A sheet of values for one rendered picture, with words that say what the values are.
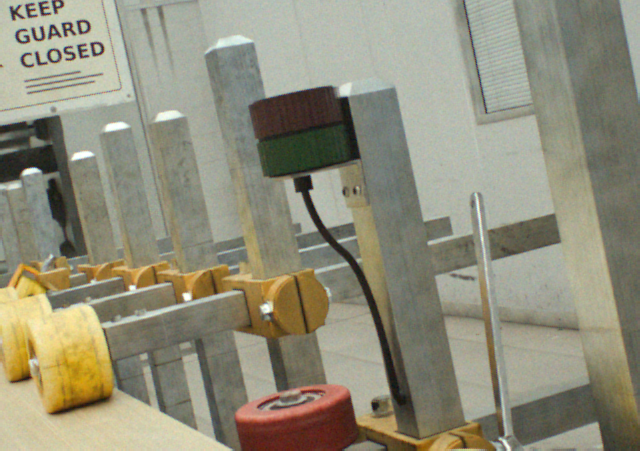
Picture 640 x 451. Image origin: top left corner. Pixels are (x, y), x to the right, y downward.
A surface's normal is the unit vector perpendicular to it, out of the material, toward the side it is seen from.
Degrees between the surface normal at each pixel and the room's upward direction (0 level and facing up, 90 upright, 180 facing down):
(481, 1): 90
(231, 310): 90
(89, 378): 114
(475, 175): 90
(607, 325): 90
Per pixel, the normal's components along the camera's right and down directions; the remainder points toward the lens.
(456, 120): -0.91, 0.22
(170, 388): 0.37, -0.03
